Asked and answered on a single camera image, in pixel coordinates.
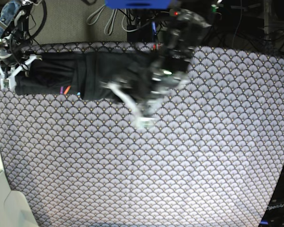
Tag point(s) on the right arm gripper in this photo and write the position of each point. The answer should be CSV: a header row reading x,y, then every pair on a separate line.
x,y
13,61

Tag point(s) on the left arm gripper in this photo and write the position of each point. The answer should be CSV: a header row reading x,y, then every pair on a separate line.
x,y
149,85

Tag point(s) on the dark grey T-shirt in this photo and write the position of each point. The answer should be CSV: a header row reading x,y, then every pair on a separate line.
x,y
87,74

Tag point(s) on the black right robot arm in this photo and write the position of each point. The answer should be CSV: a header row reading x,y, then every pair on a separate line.
x,y
14,18

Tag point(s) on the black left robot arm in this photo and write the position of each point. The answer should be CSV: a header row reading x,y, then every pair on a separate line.
x,y
186,30

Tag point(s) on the fan-patterned table cloth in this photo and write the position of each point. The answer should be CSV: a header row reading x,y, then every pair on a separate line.
x,y
212,158

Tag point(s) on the white plastic bin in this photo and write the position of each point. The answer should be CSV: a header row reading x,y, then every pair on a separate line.
x,y
14,208

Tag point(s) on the black OpenArm base box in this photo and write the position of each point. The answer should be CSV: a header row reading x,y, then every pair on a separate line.
x,y
274,214

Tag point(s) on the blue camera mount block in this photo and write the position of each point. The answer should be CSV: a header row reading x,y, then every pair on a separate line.
x,y
138,4

